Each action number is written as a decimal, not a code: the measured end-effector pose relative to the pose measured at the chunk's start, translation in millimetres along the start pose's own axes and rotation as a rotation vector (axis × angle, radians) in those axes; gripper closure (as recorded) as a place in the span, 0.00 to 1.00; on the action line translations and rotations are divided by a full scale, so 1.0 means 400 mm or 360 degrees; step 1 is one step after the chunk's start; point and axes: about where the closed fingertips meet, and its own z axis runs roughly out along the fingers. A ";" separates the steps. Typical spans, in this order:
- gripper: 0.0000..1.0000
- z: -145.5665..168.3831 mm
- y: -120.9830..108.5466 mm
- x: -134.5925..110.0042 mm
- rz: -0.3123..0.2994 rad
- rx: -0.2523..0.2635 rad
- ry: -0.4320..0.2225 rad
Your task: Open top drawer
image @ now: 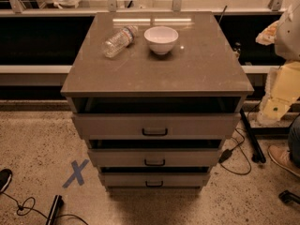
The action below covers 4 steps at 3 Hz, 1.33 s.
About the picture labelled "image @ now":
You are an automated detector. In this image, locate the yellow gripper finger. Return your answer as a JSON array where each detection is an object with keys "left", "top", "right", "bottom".
[
  {"left": 255, "top": 21, "right": 278, "bottom": 46},
  {"left": 257, "top": 62, "right": 300, "bottom": 125}
]

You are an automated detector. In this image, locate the grey top drawer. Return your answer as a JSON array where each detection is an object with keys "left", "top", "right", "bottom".
[{"left": 72, "top": 113, "right": 240, "bottom": 140}]

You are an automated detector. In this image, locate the grey drawer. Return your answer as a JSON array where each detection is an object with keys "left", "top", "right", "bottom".
[
  {"left": 98, "top": 172, "right": 210, "bottom": 188},
  {"left": 72, "top": 113, "right": 240, "bottom": 140},
  {"left": 88, "top": 149, "right": 220, "bottom": 168}
]

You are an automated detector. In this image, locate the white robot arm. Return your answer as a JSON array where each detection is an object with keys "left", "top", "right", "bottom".
[{"left": 255, "top": 0, "right": 300, "bottom": 125}]

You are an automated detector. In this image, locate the grey middle drawer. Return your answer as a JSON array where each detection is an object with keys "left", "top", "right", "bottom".
[{"left": 88, "top": 149, "right": 220, "bottom": 168}]

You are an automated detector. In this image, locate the grey drawer cabinet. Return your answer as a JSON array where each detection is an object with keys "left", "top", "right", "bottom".
[{"left": 60, "top": 10, "right": 255, "bottom": 193}]

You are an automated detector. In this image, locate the grey bottom drawer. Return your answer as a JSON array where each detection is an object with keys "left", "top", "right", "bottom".
[{"left": 98, "top": 172, "right": 210, "bottom": 188}]

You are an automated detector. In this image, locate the blue jeans leg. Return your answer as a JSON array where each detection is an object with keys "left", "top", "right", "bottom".
[{"left": 288, "top": 117, "right": 300, "bottom": 168}]

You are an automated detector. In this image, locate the tan shoe at right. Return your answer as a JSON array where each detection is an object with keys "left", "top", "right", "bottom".
[{"left": 268, "top": 145, "right": 300, "bottom": 177}]

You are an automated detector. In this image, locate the black tripod leg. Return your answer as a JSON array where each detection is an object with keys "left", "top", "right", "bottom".
[{"left": 240, "top": 109, "right": 266, "bottom": 163}]

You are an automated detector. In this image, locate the white ceramic bowl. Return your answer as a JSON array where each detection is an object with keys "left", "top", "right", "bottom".
[{"left": 143, "top": 26, "right": 179, "bottom": 54}]

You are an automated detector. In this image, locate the clear plastic water bottle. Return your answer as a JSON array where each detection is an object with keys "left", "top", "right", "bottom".
[{"left": 102, "top": 25, "right": 138, "bottom": 58}]

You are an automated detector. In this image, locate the blue tape cross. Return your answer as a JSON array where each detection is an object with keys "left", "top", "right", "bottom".
[{"left": 63, "top": 159, "right": 89, "bottom": 188}]

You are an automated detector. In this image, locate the black bar on floor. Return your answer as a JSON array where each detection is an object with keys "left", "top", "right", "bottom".
[{"left": 45, "top": 195, "right": 64, "bottom": 225}]

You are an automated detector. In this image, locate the black shoe at left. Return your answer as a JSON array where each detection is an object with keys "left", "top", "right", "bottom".
[{"left": 0, "top": 169, "right": 12, "bottom": 193}]

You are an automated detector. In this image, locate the black power adapter cable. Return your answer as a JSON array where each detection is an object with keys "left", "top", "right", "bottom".
[{"left": 217, "top": 127, "right": 253, "bottom": 176}]

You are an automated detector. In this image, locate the black floor cable left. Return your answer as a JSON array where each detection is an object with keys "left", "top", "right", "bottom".
[{"left": 0, "top": 190, "right": 90, "bottom": 225}]

